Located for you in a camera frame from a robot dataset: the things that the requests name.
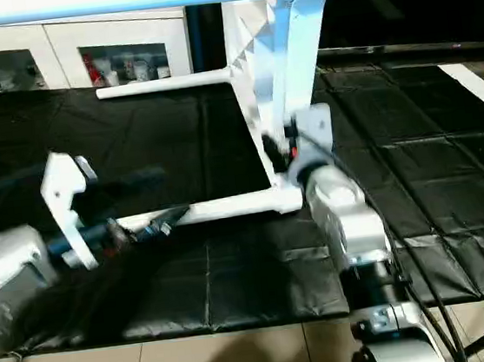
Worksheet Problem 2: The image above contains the black work mat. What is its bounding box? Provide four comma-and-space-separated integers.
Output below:
0, 36, 484, 358

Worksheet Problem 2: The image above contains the crumpled black plastic sheet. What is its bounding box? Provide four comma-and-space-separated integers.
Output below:
316, 49, 484, 314

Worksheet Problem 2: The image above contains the dark low furniture silver edge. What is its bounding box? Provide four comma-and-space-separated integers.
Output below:
319, 29, 484, 68

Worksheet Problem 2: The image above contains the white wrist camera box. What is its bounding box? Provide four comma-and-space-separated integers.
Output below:
291, 104, 336, 162
36, 148, 109, 273

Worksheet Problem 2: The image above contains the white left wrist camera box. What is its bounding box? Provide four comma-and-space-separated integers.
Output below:
36, 148, 109, 273

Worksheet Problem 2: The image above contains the white cabinet with glass doors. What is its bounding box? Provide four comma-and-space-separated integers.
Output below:
0, 4, 194, 97

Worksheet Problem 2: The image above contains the white plastic table top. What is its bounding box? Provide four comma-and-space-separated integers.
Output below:
220, 0, 368, 220

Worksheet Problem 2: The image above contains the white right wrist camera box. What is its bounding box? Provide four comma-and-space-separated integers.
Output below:
291, 104, 336, 162

